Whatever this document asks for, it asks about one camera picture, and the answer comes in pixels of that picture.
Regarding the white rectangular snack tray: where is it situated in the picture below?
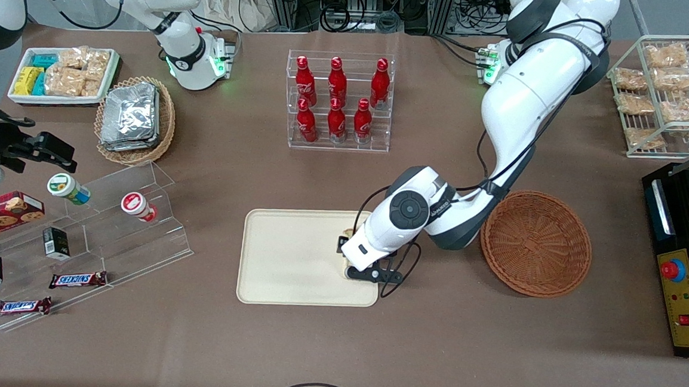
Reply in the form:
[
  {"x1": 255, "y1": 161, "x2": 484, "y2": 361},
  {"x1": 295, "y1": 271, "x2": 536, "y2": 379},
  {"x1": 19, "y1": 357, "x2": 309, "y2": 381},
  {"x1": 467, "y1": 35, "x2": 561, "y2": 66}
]
[{"x1": 7, "y1": 42, "x2": 121, "y2": 112}]

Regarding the cream plastic tray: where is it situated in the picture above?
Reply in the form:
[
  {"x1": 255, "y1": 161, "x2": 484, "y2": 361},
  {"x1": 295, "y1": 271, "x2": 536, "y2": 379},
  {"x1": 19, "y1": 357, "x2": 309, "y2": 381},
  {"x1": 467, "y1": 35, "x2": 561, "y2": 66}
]
[{"x1": 236, "y1": 204, "x2": 384, "y2": 312}]

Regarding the light wicker basket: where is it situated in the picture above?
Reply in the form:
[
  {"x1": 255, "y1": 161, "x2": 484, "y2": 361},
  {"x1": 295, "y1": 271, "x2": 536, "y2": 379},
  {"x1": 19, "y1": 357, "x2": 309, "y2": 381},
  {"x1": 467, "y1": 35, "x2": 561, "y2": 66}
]
[{"x1": 91, "y1": 73, "x2": 179, "y2": 169}]

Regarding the brown wicker basket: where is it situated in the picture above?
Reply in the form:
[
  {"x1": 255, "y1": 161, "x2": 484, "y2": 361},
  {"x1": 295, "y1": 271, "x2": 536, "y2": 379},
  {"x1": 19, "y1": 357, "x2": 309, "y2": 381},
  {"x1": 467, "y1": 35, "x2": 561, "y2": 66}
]
[{"x1": 476, "y1": 187, "x2": 596, "y2": 301}]

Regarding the green lid yogurt cup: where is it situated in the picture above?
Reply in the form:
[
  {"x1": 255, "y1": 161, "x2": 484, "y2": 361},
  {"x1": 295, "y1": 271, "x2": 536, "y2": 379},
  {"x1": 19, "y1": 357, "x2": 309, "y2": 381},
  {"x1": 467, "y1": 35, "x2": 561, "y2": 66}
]
[{"x1": 45, "y1": 172, "x2": 93, "y2": 206}]

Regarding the clear bag of rice crackers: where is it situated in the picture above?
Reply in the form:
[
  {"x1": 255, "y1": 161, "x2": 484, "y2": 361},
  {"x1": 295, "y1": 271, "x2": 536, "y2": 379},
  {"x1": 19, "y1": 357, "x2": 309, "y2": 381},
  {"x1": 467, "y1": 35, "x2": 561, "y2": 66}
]
[
  {"x1": 44, "y1": 66, "x2": 87, "y2": 98},
  {"x1": 57, "y1": 46, "x2": 90, "y2": 71},
  {"x1": 84, "y1": 50, "x2": 112, "y2": 97}
]

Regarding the yellow snack packet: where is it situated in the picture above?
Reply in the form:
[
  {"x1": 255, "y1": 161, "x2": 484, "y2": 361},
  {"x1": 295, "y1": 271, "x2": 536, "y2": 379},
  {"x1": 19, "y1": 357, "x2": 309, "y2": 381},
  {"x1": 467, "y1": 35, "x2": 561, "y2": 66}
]
[{"x1": 13, "y1": 66, "x2": 45, "y2": 97}]

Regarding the silver foil pack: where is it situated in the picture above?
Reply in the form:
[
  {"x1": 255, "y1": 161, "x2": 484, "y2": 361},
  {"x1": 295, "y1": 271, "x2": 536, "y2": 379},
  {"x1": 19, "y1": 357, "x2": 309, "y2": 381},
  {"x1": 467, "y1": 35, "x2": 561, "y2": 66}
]
[{"x1": 99, "y1": 79, "x2": 164, "y2": 155}]

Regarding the red lid yogurt cup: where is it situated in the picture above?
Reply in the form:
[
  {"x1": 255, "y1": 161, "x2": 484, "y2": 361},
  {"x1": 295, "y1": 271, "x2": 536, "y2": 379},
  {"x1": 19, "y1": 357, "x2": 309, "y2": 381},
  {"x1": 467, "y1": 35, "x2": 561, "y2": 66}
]
[{"x1": 119, "y1": 191, "x2": 160, "y2": 224}]

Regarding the clear acrylic bottle rack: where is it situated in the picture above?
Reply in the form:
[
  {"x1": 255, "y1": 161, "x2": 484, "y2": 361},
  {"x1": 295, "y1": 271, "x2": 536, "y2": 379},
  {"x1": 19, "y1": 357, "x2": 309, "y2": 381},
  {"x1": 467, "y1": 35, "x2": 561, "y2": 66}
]
[{"x1": 282, "y1": 48, "x2": 397, "y2": 156}]

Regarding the clear acrylic stepped shelf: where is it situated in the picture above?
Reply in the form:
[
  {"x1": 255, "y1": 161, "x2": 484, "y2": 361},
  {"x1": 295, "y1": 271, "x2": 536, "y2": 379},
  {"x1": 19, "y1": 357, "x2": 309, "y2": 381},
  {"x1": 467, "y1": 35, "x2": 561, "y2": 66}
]
[{"x1": 0, "y1": 152, "x2": 199, "y2": 345}]

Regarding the red cola bottle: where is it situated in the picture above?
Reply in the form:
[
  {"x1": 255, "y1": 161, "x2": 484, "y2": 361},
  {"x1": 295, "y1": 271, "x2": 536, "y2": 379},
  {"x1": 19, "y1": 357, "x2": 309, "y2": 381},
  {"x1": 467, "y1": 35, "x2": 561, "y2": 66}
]
[
  {"x1": 325, "y1": 97, "x2": 350, "y2": 145},
  {"x1": 294, "y1": 98, "x2": 320, "y2": 144},
  {"x1": 326, "y1": 56, "x2": 350, "y2": 103},
  {"x1": 368, "y1": 57, "x2": 392, "y2": 110},
  {"x1": 352, "y1": 98, "x2": 376, "y2": 146},
  {"x1": 293, "y1": 56, "x2": 320, "y2": 106}
]

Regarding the Snickers chocolate bar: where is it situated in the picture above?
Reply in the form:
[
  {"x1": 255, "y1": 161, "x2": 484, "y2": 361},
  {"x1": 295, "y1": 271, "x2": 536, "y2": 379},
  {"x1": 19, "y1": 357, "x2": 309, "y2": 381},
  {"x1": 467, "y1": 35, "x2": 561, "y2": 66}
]
[
  {"x1": 48, "y1": 268, "x2": 109, "y2": 293},
  {"x1": 0, "y1": 294, "x2": 53, "y2": 321}
]

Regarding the beige cloth bag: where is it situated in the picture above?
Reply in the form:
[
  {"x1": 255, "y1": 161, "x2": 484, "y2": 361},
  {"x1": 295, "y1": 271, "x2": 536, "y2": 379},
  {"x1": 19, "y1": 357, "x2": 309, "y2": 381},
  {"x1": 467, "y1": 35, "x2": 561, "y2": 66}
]
[{"x1": 197, "y1": 0, "x2": 274, "y2": 35}]

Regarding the bagged fried snack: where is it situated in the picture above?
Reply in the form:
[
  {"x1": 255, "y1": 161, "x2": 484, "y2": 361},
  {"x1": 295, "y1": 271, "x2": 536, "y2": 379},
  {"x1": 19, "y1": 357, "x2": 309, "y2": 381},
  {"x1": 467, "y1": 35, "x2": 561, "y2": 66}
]
[
  {"x1": 614, "y1": 92, "x2": 658, "y2": 117},
  {"x1": 643, "y1": 41, "x2": 689, "y2": 72},
  {"x1": 623, "y1": 127, "x2": 668, "y2": 152},
  {"x1": 650, "y1": 66, "x2": 689, "y2": 93},
  {"x1": 612, "y1": 66, "x2": 651, "y2": 93},
  {"x1": 658, "y1": 84, "x2": 689, "y2": 125}
]

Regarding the red emergency stop button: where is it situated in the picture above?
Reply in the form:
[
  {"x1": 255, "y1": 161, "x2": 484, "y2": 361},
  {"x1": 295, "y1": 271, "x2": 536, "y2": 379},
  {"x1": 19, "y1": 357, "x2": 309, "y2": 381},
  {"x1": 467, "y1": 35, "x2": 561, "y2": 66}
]
[{"x1": 660, "y1": 258, "x2": 688, "y2": 284}]

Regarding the black appliance base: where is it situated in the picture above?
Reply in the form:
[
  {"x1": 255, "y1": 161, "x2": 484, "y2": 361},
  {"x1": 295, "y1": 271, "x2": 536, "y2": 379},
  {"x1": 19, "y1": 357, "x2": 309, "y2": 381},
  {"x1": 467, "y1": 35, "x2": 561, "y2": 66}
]
[{"x1": 630, "y1": 160, "x2": 689, "y2": 360}]

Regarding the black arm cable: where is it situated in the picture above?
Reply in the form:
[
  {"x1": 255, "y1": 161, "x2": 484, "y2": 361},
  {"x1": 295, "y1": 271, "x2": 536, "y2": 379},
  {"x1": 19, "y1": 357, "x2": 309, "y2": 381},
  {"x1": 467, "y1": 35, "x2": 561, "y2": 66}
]
[{"x1": 347, "y1": 3, "x2": 613, "y2": 312}]

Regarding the white wire rack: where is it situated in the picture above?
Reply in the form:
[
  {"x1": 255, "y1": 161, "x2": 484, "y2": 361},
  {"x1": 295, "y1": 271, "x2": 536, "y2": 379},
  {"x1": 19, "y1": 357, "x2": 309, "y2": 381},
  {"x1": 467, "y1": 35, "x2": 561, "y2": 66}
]
[{"x1": 601, "y1": 29, "x2": 689, "y2": 162}]

